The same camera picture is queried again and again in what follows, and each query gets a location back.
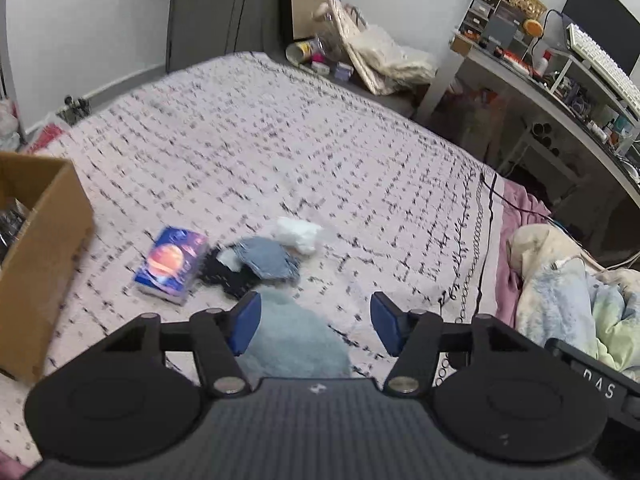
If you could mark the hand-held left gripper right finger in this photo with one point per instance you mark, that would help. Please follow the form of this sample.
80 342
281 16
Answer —
385 324

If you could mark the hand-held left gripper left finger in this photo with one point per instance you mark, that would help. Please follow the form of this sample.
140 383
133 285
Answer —
246 325

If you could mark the light blue towel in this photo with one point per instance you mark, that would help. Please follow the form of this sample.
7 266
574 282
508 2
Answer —
295 335

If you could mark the black cloth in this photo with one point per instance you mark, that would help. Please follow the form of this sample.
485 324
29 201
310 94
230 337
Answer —
225 275

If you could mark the denim cloth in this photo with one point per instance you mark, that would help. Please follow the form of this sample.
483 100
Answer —
265 257

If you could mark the blue planet print tissue pack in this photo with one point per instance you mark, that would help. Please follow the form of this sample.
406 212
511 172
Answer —
170 265

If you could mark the white cloth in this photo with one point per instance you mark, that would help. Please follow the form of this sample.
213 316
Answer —
300 232

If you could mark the cardboard box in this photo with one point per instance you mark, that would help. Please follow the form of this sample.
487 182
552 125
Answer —
47 260

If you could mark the light green blanket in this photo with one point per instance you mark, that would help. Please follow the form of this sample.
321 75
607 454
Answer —
622 330

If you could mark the light blue fluffy blanket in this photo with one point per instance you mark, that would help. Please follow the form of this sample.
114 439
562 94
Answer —
555 305

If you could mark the pink bed sheet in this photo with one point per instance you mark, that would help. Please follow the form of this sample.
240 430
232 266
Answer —
510 280

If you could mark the cream plush toy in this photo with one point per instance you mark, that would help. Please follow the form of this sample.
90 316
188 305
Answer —
542 245

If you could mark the black and white printed blanket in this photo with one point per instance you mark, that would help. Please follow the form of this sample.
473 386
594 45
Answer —
280 145

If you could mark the small purple box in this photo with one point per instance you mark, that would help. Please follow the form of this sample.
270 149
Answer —
343 71

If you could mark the small pink box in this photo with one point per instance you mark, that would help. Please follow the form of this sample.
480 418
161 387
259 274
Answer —
320 64

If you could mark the cream tote bag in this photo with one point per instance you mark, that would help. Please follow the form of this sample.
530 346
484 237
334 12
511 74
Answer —
385 55

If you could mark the yellow paper cup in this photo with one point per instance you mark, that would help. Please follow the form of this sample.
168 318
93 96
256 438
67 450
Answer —
299 51

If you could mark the white desk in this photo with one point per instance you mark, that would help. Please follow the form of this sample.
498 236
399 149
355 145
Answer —
505 72

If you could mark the red flat box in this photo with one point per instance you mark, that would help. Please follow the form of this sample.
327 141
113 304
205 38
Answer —
515 59

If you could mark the white bottle with red cap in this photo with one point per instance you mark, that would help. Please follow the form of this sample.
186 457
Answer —
543 62

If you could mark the white desk shelf riser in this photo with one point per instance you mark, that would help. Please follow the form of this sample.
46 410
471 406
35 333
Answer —
590 75

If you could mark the white plastic bag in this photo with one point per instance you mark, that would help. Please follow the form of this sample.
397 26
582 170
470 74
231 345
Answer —
7 122

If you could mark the dark grey door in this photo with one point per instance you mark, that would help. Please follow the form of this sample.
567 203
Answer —
220 10

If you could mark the white keyboard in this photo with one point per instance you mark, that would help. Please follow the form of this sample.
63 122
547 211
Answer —
600 62

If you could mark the grey drawer organizer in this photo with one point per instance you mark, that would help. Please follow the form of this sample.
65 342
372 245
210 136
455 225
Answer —
487 15

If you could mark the wicker basket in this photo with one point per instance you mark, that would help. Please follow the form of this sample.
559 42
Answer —
529 2

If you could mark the black monitor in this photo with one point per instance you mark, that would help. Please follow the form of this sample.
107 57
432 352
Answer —
607 15

